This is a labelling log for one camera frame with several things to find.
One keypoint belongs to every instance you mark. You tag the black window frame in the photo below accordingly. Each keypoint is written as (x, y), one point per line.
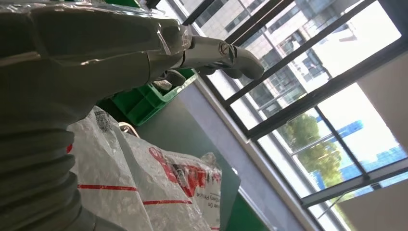
(306, 105)

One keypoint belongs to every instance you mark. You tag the green conveyor belt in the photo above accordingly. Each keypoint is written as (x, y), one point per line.
(243, 216)

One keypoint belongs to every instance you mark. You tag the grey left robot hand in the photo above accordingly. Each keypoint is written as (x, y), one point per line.
(79, 63)

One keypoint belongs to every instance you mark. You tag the green tree outside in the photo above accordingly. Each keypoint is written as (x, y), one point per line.
(318, 153)

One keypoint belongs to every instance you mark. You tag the green crate with black coils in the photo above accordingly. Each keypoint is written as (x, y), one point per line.
(140, 105)

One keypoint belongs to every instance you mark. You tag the grey courier package red logo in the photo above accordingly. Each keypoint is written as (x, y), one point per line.
(172, 191)

